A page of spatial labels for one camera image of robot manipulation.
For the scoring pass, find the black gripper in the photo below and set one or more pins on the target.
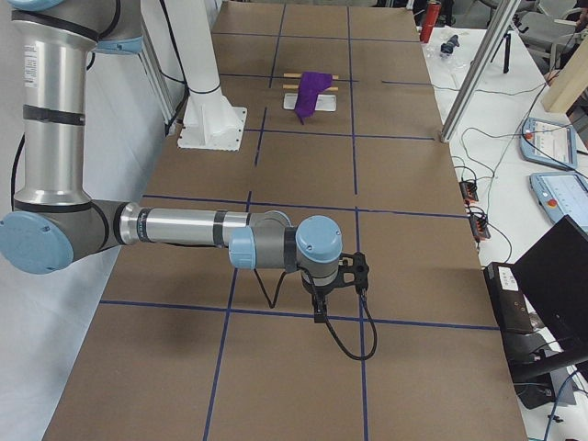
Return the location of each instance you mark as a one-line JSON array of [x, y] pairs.
[[320, 293]]

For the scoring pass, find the purple microfiber towel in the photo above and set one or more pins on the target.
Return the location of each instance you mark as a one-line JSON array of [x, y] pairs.
[[311, 85]]

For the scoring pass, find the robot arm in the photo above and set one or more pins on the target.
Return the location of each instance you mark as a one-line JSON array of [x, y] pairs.
[[127, 156], [18, 3]]

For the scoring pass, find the white towel rack base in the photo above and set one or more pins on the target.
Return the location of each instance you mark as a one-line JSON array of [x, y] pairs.
[[324, 102]]

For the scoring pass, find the wooden rack rod right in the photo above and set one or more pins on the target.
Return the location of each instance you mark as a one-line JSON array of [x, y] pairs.
[[296, 87]]

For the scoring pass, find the wooden rack rod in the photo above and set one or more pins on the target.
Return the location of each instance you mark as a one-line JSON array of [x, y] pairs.
[[296, 87], [299, 75]]

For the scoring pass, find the wooden rack rod left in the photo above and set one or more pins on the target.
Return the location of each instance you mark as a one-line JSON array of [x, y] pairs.
[[299, 75]]

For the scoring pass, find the orange connector block near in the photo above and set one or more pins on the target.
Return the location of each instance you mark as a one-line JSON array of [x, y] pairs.
[[479, 224]]

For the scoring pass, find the orange connector block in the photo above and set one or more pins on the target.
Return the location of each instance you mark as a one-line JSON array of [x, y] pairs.
[[479, 224], [468, 189]]

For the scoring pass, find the black power box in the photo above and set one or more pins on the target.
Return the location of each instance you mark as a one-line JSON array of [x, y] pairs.
[[508, 300]]

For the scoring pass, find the orange connector block far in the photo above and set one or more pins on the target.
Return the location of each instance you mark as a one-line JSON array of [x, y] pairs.
[[468, 189]]

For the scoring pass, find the black monitor on stand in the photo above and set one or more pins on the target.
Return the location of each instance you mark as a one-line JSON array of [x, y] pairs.
[[552, 275]]

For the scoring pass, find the near teach pendant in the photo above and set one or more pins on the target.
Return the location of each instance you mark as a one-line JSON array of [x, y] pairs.
[[560, 194]]

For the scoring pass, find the teach pendant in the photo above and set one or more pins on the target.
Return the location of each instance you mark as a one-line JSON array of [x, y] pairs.
[[549, 143], [560, 194]]

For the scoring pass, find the clear plastic wrap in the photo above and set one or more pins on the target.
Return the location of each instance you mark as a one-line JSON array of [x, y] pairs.
[[459, 60]]

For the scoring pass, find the far teach pendant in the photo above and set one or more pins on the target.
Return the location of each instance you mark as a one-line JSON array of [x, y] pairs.
[[549, 143]]

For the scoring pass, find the dark blue folded cloth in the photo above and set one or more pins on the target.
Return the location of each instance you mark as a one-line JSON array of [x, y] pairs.
[[448, 47]]

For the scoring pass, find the red cylinder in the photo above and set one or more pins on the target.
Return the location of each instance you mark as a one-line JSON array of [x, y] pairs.
[[431, 13]]

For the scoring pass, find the wooden beam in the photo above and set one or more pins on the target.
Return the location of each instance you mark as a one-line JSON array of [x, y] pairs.
[[569, 84]]

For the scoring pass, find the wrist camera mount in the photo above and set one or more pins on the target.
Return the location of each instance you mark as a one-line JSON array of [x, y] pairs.
[[353, 271]]

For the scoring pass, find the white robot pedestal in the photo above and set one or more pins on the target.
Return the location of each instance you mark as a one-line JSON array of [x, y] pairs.
[[210, 121]]

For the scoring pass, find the aluminium frame post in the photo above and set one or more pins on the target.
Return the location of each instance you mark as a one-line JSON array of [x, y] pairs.
[[489, 44]]

